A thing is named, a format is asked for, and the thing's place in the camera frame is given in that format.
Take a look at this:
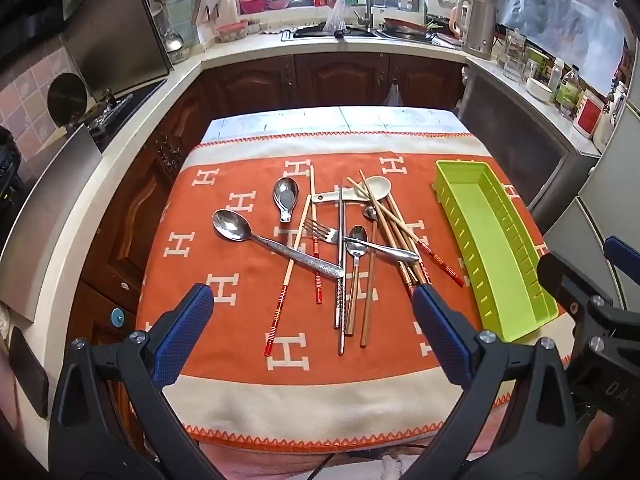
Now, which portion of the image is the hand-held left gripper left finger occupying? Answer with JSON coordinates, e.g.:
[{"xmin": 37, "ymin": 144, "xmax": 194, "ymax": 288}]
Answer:
[{"xmin": 47, "ymin": 282, "xmax": 223, "ymax": 480}]

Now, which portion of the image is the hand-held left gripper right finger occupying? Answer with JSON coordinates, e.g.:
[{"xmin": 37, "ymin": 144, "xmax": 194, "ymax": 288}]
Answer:
[{"xmin": 400, "ymin": 284, "xmax": 583, "ymax": 480}]

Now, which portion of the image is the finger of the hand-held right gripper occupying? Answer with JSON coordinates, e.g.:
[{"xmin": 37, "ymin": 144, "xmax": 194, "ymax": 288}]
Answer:
[
  {"xmin": 602, "ymin": 236, "xmax": 640, "ymax": 281},
  {"xmin": 536, "ymin": 251, "xmax": 608, "ymax": 341}
]

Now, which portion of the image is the green utensil tray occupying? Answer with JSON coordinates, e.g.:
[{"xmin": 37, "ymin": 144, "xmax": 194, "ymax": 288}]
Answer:
[{"xmin": 432, "ymin": 160, "xmax": 559, "ymax": 343}]

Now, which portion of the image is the brown wooden chopstick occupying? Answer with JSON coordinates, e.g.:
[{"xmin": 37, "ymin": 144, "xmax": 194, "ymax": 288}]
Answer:
[
  {"xmin": 376, "ymin": 206, "xmax": 417, "ymax": 296},
  {"xmin": 359, "ymin": 169, "xmax": 432, "ymax": 286},
  {"xmin": 385, "ymin": 194, "xmax": 427, "ymax": 287}
]

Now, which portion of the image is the red-striped bamboo chopstick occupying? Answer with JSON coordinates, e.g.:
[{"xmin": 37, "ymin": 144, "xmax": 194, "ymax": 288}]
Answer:
[
  {"xmin": 346, "ymin": 176, "xmax": 466, "ymax": 288},
  {"xmin": 264, "ymin": 194, "xmax": 313, "ymax": 358},
  {"xmin": 310, "ymin": 165, "xmax": 323, "ymax": 306}
]

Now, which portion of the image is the large steel spoon patterned handle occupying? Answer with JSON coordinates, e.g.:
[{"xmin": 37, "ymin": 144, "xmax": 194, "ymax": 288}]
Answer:
[{"xmin": 212, "ymin": 209, "xmax": 346, "ymax": 280}]

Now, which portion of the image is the steel spoon gold handle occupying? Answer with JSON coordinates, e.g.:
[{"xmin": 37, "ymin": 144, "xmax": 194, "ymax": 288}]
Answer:
[{"xmin": 344, "ymin": 225, "xmax": 369, "ymax": 337}]

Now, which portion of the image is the steel fork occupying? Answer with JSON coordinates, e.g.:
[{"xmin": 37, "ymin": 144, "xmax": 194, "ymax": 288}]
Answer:
[{"xmin": 301, "ymin": 216, "xmax": 420, "ymax": 265}]

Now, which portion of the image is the white ceramic spoon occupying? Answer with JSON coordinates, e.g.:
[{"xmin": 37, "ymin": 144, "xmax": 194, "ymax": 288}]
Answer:
[{"xmin": 311, "ymin": 176, "xmax": 393, "ymax": 205}]

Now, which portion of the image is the short steel soup spoon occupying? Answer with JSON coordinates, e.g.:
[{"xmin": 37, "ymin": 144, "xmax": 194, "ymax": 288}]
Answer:
[{"xmin": 272, "ymin": 177, "xmax": 301, "ymax": 223}]

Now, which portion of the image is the person's right hand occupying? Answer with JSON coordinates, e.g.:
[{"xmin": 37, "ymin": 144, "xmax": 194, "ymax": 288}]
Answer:
[{"xmin": 577, "ymin": 407, "xmax": 623, "ymax": 473}]

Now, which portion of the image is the silver refrigerator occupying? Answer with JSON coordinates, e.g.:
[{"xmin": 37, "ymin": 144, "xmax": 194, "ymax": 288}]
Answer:
[{"xmin": 542, "ymin": 75, "xmax": 640, "ymax": 321}]

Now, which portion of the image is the orange printed blanket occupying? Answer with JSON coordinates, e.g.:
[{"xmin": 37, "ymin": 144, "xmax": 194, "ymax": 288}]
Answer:
[{"xmin": 132, "ymin": 132, "xmax": 576, "ymax": 453}]

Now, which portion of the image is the red label jar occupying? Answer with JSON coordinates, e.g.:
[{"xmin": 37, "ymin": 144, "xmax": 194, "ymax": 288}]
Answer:
[{"xmin": 572, "ymin": 90, "xmax": 608, "ymax": 138}]

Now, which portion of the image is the person's white knit clothing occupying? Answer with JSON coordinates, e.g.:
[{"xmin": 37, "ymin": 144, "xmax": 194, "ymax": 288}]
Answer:
[{"xmin": 377, "ymin": 455, "xmax": 406, "ymax": 480}]

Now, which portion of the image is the black flat device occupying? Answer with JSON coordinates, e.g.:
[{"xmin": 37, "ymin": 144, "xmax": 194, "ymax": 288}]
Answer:
[{"xmin": 7, "ymin": 326, "xmax": 51, "ymax": 406}]

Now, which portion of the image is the green label bottle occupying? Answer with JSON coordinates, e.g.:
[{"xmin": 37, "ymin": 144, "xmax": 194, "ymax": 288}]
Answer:
[{"xmin": 555, "ymin": 65, "xmax": 583, "ymax": 118}]

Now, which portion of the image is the stainless steel panel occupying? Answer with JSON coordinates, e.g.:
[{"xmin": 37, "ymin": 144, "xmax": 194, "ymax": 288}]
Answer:
[{"xmin": 0, "ymin": 122, "xmax": 103, "ymax": 323}]

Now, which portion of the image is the white bowl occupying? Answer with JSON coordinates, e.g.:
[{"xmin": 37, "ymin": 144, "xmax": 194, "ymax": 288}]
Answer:
[{"xmin": 525, "ymin": 77, "xmax": 556, "ymax": 103}]

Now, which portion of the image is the white bottle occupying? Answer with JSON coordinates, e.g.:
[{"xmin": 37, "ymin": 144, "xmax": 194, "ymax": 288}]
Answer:
[{"xmin": 547, "ymin": 57, "xmax": 566, "ymax": 91}]

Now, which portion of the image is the glass jar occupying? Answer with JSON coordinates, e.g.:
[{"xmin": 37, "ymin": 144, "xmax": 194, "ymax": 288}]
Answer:
[{"xmin": 500, "ymin": 27, "xmax": 528, "ymax": 81}]

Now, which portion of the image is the black gas stove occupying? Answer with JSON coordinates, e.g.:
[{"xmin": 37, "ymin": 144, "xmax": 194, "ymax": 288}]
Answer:
[{"xmin": 82, "ymin": 77, "xmax": 168, "ymax": 153}]

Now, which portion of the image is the white blue-lined table cover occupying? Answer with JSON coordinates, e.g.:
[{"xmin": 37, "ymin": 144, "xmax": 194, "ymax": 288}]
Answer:
[{"xmin": 202, "ymin": 106, "xmax": 473, "ymax": 145}]

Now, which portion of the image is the clear plastic sheet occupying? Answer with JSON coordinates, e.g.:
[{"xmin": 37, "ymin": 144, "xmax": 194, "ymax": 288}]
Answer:
[{"xmin": 492, "ymin": 0, "xmax": 631, "ymax": 61}]

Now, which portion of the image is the round steel pot lid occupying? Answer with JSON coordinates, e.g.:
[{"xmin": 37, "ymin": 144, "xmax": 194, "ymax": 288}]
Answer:
[{"xmin": 46, "ymin": 72, "xmax": 90, "ymax": 123}]

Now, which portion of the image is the steel electric kettle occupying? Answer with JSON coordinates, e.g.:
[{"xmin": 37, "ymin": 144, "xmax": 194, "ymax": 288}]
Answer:
[{"xmin": 448, "ymin": 0, "xmax": 497, "ymax": 61}]

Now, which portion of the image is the dark frying pan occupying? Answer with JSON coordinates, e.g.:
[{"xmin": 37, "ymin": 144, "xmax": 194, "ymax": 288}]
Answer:
[{"xmin": 382, "ymin": 17, "xmax": 433, "ymax": 41}]

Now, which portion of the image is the red lid container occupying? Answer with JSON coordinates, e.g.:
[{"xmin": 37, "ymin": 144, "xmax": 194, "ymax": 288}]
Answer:
[{"xmin": 215, "ymin": 21, "xmax": 249, "ymax": 43}]

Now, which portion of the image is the steel sink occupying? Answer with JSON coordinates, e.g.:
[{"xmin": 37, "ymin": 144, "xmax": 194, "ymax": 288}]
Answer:
[{"xmin": 281, "ymin": 22, "xmax": 376, "ymax": 42}]

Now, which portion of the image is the clear plastic bag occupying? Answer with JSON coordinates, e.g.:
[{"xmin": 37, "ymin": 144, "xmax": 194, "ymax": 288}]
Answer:
[{"xmin": 324, "ymin": 0, "xmax": 348, "ymax": 33}]

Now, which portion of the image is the black range hood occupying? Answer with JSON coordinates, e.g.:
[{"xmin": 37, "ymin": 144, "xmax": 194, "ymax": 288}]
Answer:
[{"xmin": 0, "ymin": 0, "xmax": 68, "ymax": 68}]

